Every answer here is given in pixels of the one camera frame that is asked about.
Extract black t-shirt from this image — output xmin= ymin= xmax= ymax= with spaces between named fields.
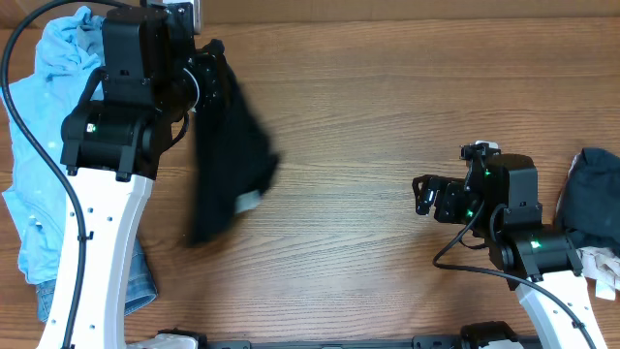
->
xmin=188 ymin=62 xmax=280 ymax=246

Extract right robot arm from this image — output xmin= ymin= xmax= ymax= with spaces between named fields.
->
xmin=412 ymin=144 xmax=606 ymax=348

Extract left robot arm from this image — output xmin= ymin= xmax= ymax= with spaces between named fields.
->
xmin=40 ymin=1 xmax=232 ymax=348

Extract folded dark garment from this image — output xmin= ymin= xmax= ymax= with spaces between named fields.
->
xmin=554 ymin=147 xmax=619 ymax=254

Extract light blue shirt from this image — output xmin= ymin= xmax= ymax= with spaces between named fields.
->
xmin=3 ymin=6 xmax=105 ymax=285

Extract folded beige garment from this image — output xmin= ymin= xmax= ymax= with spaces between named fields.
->
xmin=577 ymin=247 xmax=619 ymax=301

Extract blue denim jeans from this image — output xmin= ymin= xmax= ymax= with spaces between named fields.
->
xmin=35 ymin=14 xmax=159 ymax=324

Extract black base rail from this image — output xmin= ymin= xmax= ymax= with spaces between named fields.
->
xmin=125 ymin=319 xmax=543 ymax=349

